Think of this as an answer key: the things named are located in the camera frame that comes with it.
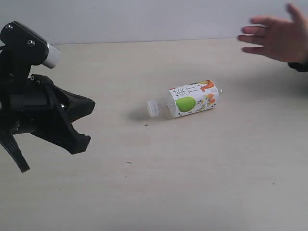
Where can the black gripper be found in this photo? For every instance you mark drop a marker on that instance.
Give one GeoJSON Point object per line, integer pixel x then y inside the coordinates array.
{"type": "Point", "coordinates": [33, 104]}

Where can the black sleeved forearm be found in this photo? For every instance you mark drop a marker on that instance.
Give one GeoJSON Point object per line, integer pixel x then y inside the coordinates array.
{"type": "Point", "coordinates": [299, 66]}

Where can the green pear tea bottle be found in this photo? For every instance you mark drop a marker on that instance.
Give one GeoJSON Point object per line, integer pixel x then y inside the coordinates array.
{"type": "Point", "coordinates": [185, 100]}

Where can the person's open hand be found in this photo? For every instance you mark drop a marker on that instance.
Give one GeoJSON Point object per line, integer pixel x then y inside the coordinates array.
{"type": "Point", "coordinates": [280, 40]}

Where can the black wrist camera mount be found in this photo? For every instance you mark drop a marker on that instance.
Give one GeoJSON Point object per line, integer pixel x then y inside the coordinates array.
{"type": "Point", "coordinates": [27, 46]}

